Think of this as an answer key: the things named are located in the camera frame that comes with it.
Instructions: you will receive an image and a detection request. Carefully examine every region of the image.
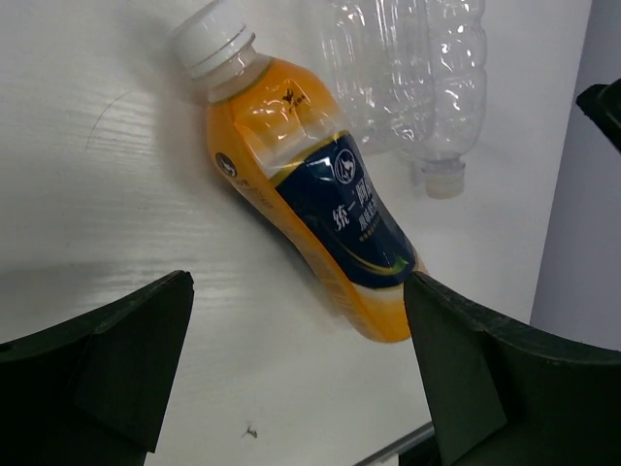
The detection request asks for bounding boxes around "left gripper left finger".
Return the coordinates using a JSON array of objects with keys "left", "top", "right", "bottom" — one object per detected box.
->
[{"left": 1, "top": 271, "right": 194, "bottom": 465}]

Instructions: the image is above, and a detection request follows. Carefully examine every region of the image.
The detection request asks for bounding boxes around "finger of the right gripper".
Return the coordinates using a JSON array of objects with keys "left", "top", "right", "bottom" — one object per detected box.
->
[{"left": 576, "top": 79, "right": 621, "bottom": 150}]

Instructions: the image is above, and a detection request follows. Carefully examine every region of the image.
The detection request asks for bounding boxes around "clear ribbed bottle right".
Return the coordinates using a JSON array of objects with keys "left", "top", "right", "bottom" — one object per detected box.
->
[{"left": 413, "top": 1, "right": 487, "bottom": 199}]

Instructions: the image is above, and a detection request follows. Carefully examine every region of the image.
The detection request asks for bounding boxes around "aluminium table frame rail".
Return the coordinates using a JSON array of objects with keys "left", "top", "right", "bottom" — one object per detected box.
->
[{"left": 355, "top": 422, "right": 435, "bottom": 466}]

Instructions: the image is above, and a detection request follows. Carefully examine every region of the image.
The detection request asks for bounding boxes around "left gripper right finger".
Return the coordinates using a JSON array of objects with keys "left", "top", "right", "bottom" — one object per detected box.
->
[{"left": 404, "top": 274, "right": 620, "bottom": 465}]

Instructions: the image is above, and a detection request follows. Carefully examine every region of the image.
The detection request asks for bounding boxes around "orange milk tea bottle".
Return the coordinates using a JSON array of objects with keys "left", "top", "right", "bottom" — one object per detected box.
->
[{"left": 173, "top": 1, "right": 422, "bottom": 343}]

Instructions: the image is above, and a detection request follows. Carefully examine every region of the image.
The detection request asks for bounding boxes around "clear ribbed bottle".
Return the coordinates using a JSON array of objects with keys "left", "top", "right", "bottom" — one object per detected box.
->
[
  {"left": 413, "top": 1, "right": 487, "bottom": 199},
  {"left": 319, "top": 1, "right": 436, "bottom": 153}
]

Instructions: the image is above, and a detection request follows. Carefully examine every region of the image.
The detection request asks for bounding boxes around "clear ribbed bottle left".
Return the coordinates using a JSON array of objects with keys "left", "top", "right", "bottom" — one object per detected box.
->
[{"left": 319, "top": 1, "right": 436, "bottom": 153}]

